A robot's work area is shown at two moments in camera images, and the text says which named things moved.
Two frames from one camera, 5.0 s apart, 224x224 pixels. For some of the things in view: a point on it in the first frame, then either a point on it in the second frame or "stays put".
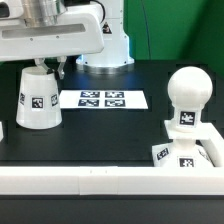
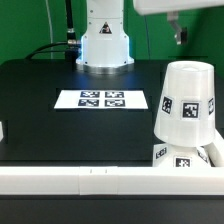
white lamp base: x=182 y=152 stays put
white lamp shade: x=39 y=105 to x=186 y=116
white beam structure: x=111 y=180 stays put
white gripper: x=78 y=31 to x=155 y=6
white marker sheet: x=130 y=99 stays put
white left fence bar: x=1 y=132 stays put
